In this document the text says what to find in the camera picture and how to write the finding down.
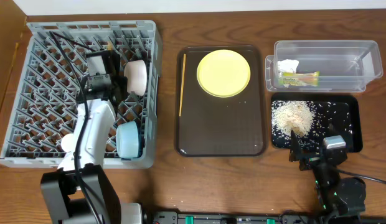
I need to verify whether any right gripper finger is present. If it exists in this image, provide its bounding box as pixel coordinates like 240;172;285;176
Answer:
289;130;303;162
328;123;342;137

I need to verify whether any pink white bowl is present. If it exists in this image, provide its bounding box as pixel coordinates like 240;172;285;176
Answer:
124;60;148;96

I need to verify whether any pile of rice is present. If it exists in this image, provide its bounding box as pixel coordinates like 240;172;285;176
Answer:
271;100;315;138

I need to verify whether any light blue bowl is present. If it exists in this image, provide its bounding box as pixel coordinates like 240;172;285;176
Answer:
116;121;139;159

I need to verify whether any green snack wrapper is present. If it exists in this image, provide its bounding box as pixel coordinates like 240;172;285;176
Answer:
278;72;319;87

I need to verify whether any white plastic cup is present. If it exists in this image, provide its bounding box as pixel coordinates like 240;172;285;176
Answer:
61;133;75;153

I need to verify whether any white tissue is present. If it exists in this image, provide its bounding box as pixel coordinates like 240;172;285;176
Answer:
277;59;299;73

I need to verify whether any yellow round plate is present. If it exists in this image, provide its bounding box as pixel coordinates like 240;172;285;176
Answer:
197;49;251;98

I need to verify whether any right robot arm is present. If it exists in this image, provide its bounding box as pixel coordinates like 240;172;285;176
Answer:
289;124;366;223

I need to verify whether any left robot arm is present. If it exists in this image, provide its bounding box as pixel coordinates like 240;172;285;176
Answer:
40;50;146;223

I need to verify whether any black plastic tray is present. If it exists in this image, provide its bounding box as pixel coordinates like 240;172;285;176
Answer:
271;93;363;152

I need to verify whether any grey plastic dish rack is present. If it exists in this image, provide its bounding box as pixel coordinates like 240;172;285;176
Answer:
0;20;162;169

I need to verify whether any clear plastic bin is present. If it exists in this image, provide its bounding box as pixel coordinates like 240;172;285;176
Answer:
265;40;384;93

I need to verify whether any dark brown serving tray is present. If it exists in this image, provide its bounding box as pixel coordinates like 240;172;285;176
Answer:
174;45;268;157

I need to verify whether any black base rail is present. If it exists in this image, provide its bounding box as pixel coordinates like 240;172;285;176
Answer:
152;210;386;224

